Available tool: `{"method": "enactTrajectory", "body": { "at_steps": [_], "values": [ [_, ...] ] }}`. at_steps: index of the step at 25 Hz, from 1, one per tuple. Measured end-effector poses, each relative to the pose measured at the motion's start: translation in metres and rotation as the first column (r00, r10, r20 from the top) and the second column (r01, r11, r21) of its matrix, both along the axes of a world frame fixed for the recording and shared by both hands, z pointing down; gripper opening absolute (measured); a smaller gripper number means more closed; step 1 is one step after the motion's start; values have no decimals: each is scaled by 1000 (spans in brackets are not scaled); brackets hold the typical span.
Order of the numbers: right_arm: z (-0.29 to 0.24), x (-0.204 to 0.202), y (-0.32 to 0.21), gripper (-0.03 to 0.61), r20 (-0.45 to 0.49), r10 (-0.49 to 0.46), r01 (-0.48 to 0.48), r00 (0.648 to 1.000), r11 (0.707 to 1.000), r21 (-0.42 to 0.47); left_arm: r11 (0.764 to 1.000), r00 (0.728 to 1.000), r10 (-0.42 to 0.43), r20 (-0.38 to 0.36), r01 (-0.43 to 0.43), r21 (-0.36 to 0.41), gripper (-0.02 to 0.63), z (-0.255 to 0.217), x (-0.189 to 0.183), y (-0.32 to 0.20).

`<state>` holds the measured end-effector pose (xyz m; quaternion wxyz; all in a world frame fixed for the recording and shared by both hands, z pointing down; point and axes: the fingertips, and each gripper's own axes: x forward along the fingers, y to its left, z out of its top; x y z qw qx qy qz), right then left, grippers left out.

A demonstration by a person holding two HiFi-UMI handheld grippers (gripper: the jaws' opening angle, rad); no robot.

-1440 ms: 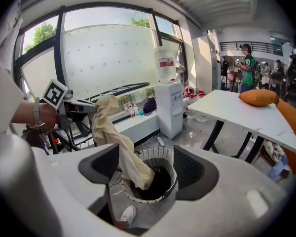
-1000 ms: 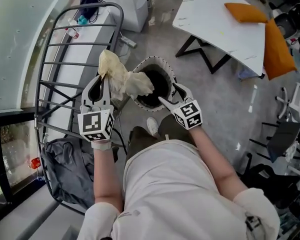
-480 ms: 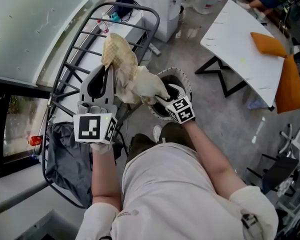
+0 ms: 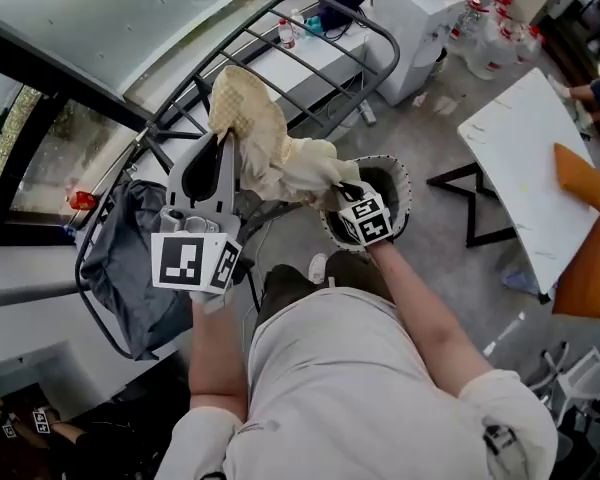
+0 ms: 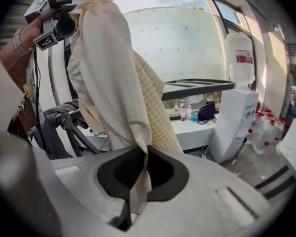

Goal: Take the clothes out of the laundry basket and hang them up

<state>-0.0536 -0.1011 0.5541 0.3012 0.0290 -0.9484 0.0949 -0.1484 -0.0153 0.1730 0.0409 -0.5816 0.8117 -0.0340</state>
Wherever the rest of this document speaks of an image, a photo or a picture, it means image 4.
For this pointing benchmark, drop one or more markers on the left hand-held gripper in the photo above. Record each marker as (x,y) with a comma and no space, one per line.
(180,263)

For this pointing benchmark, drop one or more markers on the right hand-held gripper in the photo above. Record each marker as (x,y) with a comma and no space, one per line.
(367,220)

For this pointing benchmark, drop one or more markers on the dark grey metal drying rack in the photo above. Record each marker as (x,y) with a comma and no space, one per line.
(157,143)

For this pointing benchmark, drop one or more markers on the cream yellow garment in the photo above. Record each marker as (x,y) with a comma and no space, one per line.
(260,133)

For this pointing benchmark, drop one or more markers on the dark grey garment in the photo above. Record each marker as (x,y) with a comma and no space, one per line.
(130,268)

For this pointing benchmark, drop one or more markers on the person's left forearm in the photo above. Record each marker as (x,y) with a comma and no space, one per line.
(217,353)

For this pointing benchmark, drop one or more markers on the person's right forearm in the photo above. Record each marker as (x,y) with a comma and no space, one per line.
(430,318)

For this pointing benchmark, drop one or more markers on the white laundry basket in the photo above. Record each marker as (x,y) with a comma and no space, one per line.
(402,188)

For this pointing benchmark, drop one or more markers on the person's left white shoe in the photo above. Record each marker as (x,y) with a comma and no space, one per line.
(318,268)

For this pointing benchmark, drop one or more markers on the white power strip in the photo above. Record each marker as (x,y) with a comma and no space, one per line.
(368,113)

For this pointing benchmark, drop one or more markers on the person's dark shorts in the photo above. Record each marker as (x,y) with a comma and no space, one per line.
(285,293)

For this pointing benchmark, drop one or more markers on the white watch band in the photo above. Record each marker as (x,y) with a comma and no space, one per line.
(212,302)

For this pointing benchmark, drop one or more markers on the squat red bottle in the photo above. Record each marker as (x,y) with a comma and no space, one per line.
(82,200)

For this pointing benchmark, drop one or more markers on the white water dispenser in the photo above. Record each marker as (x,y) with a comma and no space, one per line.
(415,43)

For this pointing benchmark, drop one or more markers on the small red label bottle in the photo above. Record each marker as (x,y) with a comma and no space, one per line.
(286,35)

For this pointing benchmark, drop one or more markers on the teal object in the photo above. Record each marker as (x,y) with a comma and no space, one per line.
(315,24)

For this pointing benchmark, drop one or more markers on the white table with black legs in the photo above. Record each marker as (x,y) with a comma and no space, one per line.
(530,168)

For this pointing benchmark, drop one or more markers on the small clear bottle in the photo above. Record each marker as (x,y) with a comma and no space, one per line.
(297,20)

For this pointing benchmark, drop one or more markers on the dark purple bag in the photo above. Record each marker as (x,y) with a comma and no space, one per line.
(342,3)

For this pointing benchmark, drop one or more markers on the person's white shirt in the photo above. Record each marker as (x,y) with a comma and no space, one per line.
(355,393)

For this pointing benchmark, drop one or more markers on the grey pipe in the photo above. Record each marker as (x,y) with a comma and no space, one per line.
(30,294)

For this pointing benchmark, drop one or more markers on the white folding chair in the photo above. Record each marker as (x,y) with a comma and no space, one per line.
(585,378)

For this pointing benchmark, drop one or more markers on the black window frame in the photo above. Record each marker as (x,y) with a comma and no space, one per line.
(22,158)

